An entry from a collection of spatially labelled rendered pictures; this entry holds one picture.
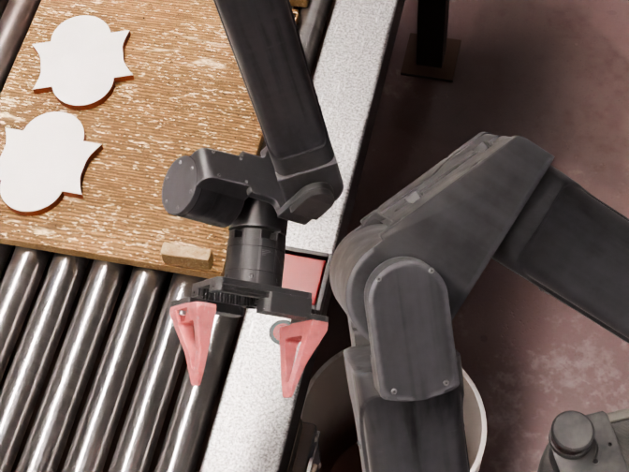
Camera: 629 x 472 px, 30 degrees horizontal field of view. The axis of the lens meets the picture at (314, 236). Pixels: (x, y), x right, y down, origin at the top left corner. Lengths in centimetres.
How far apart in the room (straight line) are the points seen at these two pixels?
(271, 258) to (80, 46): 56
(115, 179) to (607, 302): 92
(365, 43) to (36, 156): 45
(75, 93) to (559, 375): 120
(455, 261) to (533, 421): 172
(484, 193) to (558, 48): 220
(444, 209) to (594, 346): 181
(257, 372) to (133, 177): 30
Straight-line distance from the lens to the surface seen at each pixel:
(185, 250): 136
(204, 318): 108
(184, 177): 110
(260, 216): 113
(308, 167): 107
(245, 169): 111
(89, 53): 157
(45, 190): 146
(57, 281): 142
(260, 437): 130
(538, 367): 234
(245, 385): 132
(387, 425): 61
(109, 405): 134
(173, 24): 159
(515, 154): 59
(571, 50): 278
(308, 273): 136
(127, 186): 145
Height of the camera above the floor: 212
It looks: 59 degrees down
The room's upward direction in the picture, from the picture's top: 6 degrees counter-clockwise
